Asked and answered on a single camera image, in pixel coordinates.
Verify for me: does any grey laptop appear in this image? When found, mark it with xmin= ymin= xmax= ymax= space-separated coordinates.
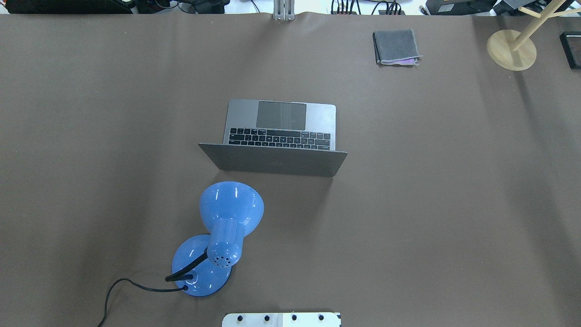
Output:
xmin=199 ymin=99 xmax=347 ymax=178

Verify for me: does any blue desk lamp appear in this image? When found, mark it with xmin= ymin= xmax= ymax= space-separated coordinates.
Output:
xmin=165 ymin=181 xmax=264 ymax=297

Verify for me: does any folded grey cloth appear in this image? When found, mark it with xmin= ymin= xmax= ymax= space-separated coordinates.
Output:
xmin=372 ymin=29 xmax=421 ymax=66

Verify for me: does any wooden stand with round base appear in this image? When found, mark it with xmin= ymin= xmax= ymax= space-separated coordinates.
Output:
xmin=486 ymin=0 xmax=581 ymax=72

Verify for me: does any dark tray with red interior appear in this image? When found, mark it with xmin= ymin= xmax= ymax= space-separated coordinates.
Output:
xmin=560 ymin=31 xmax=581 ymax=69

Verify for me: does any aluminium frame post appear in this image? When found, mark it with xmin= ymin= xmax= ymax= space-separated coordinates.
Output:
xmin=273 ymin=0 xmax=296 ymax=21

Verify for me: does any black lamp power cable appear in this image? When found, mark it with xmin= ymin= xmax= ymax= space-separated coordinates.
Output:
xmin=97 ymin=278 xmax=188 ymax=327

